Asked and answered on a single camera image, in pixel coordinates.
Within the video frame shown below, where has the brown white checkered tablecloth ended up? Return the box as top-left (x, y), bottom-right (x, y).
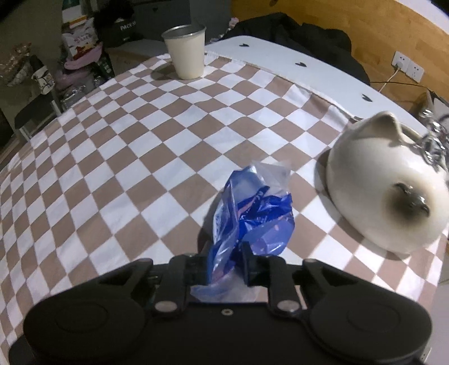
top-left (0, 51), bottom-right (449, 345)

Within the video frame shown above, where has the white cup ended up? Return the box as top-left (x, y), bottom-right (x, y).
top-left (161, 24), bottom-right (207, 80)

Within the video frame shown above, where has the black jacket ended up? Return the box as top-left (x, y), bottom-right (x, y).
top-left (222, 12), bottom-right (371, 85)

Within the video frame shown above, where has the blue snack bag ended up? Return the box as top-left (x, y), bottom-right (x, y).
top-left (191, 159), bottom-right (295, 304)

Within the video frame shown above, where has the silver metal ornament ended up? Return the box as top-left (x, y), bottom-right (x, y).
top-left (417, 108), bottom-right (449, 175)

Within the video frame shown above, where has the grey storage box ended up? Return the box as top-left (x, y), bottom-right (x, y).
top-left (132, 0), bottom-right (233, 41)

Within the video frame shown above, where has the white cat plush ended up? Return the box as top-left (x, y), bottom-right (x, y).
top-left (326, 111), bottom-right (449, 254)

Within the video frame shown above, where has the white table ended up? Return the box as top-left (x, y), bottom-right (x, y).
top-left (203, 35), bottom-right (436, 127)

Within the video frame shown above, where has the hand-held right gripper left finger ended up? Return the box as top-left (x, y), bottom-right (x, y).
top-left (93, 253), bottom-right (213, 314)

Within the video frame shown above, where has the black cable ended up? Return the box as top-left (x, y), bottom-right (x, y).
top-left (368, 80), bottom-right (433, 103)

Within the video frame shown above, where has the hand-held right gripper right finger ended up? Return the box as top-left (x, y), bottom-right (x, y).
top-left (239, 242), bottom-right (356, 315)

